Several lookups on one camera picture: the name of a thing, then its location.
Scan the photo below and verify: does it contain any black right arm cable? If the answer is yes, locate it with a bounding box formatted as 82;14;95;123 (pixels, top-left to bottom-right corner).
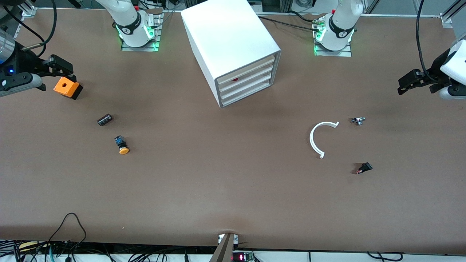
20;0;58;51

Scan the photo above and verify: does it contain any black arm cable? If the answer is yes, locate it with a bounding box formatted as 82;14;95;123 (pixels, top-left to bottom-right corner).
416;0;438;83
20;0;58;51

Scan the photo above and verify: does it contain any white drawer cabinet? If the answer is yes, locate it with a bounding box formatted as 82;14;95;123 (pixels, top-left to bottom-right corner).
181;0;282;109

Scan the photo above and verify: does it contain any orange box with black base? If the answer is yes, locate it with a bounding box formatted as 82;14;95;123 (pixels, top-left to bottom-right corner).
54;76;83;100

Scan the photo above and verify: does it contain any brown camera mount post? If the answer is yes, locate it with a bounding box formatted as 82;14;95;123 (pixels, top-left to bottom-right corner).
209;233;239;262

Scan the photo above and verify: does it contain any tangled black cable bundle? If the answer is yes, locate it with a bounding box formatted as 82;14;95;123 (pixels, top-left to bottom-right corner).
0;239;219;262

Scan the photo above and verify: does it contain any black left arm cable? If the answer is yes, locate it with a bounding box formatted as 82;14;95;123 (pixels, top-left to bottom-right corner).
416;0;438;83

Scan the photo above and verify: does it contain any white curved plastic arc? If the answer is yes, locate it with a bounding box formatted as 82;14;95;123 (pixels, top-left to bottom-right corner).
309;121;340;159

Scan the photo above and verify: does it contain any black looped cable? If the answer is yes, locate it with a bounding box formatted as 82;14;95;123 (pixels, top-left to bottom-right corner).
47;213;87;252

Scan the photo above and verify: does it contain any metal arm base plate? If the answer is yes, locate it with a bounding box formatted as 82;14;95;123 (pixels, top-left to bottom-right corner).
121;8;163;52
313;16;353;57

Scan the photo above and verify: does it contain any orange push button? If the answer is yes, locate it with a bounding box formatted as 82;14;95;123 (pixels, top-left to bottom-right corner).
114;135;130;155

